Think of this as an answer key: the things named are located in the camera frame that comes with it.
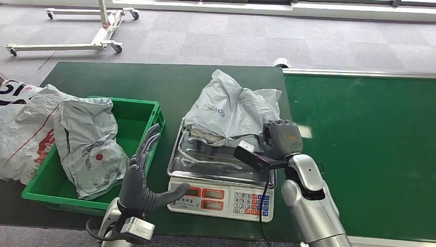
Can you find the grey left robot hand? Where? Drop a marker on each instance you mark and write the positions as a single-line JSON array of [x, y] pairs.
[[134, 191]]

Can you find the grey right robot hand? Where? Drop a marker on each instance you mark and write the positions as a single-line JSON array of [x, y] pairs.
[[282, 138]]

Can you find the grey plastic mailer package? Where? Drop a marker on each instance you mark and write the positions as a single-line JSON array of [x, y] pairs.
[[228, 109]]

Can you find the silver conveyor roller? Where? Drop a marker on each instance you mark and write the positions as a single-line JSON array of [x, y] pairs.
[[282, 63]]

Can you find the grey mailer with red dot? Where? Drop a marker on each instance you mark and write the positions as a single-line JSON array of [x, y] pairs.
[[88, 143]]

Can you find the green plastic crate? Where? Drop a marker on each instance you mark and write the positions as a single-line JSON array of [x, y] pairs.
[[136, 116]]

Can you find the white electronic scale steel tray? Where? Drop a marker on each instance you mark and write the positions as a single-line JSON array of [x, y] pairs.
[[211, 194]]

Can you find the large white printed bag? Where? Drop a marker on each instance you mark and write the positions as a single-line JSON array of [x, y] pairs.
[[25, 129]]

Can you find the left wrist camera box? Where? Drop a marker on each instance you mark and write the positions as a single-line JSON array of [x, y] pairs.
[[138, 229]]

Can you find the white wheeled stand frame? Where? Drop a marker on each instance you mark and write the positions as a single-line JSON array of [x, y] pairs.
[[102, 32]]

